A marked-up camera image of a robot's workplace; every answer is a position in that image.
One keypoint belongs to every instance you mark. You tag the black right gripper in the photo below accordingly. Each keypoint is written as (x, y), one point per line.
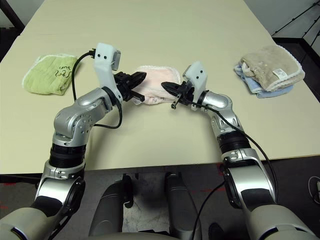
(187, 96)

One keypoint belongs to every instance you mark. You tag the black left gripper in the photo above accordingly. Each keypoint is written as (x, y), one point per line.
(123, 85)

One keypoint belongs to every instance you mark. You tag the pink terry towel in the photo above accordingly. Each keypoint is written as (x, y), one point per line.
(160, 77)

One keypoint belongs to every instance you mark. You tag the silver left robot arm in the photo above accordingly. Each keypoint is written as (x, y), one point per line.
(72, 117)

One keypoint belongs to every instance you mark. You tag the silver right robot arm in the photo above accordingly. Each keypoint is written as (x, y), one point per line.
(217, 100)

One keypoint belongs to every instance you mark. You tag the light blue folded towel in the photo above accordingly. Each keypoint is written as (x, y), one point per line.
(252, 86)

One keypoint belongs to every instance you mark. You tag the green folded towel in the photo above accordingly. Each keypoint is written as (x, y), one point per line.
(47, 75)

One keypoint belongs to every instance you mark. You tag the beige folded towel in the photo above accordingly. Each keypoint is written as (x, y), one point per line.
(270, 62)

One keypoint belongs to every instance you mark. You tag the grey robot right leg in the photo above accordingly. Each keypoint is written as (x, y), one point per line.
(182, 205)

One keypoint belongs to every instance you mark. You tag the grey robot leg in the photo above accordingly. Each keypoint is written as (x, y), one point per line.
(110, 210)
(182, 205)

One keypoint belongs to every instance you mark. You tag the grey robot left leg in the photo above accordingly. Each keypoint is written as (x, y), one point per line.
(110, 210)

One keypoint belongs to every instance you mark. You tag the black tripod stand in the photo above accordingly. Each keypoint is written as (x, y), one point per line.
(292, 25)

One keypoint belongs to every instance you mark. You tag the beige robot torso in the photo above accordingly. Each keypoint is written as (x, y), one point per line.
(135, 237)

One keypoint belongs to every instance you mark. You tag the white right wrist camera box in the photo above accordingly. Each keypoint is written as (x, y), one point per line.
(198, 75)

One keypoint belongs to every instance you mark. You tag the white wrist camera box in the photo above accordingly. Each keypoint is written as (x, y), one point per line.
(198, 75)
(105, 65)

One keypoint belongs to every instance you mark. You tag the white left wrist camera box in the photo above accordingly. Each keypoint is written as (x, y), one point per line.
(105, 65)

